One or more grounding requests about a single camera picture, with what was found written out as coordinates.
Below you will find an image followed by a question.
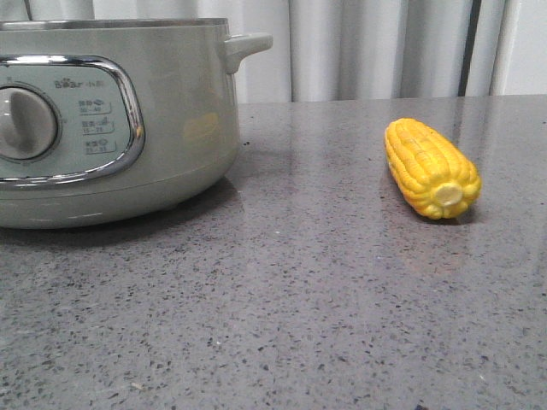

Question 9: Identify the yellow toy corn cob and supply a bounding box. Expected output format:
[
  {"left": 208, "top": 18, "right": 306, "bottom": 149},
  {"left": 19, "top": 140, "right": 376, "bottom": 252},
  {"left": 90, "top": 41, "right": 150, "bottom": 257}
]
[{"left": 384, "top": 118, "right": 482, "bottom": 220}]

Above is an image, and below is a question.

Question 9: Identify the green electric cooking pot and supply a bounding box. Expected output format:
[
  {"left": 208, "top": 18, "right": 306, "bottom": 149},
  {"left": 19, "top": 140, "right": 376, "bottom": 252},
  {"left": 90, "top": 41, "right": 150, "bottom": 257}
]
[{"left": 1, "top": 18, "right": 273, "bottom": 229}]

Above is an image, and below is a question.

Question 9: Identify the white pleated curtain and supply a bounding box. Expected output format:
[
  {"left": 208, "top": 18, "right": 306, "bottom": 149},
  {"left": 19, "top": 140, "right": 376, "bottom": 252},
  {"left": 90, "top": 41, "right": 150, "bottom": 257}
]
[{"left": 1, "top": 1, "right": 546, "bottom": 103}]

